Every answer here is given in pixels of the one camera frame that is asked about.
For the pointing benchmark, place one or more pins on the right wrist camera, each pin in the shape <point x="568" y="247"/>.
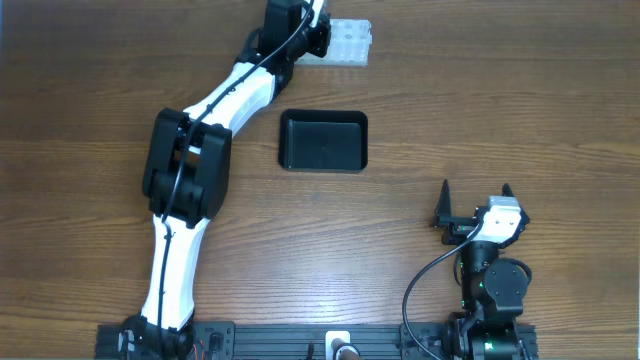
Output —
<point x="500" y="220"/>

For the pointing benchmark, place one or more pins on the white test tube rack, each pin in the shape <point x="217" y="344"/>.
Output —
<point x="350" y="47"/>

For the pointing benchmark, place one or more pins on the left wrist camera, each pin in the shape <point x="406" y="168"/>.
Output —
<point x="319" y="12"/>

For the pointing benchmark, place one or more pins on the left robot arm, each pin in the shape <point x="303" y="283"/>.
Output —
<point x="180" y="270"/>

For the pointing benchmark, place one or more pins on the mounting rail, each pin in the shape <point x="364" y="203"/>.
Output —
<point x="280" y="340"/>

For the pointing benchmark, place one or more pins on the black tray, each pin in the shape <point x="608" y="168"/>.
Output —
<point x="325" y="145"/>

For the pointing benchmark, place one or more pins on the clear test tube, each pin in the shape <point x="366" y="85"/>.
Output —
<point x="287" y="145"/>

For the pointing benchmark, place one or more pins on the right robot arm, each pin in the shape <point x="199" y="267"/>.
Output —
<point x="500" y="285"/>

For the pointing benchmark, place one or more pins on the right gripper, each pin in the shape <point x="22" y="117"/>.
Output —
<point x="457" y="227"/>

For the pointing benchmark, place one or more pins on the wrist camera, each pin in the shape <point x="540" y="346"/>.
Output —
<point x="319" y="12"/>
<point x="500" y="220"/>

